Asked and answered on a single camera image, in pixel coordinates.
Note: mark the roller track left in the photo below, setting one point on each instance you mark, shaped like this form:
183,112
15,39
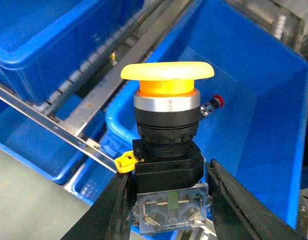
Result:
89,67

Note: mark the steel centre divider rail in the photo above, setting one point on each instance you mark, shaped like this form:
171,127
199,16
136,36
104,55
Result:
149,33

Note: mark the blue target bin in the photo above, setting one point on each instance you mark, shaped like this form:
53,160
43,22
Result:
259,134

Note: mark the yellow mushroom push button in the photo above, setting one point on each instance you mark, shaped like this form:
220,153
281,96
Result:
167,164

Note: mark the lower blue bin centre left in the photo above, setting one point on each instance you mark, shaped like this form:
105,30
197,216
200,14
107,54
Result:
37,147

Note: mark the large empty blue bin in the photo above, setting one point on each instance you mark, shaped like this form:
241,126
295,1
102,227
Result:
43,42

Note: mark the red mushroom push button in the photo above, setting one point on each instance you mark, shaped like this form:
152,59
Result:
216,102

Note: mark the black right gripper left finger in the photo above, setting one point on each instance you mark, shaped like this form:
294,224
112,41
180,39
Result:
109,218

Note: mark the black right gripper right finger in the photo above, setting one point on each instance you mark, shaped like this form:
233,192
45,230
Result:
238,214

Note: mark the steel front shelf rail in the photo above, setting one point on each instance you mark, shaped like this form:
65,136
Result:
86,145

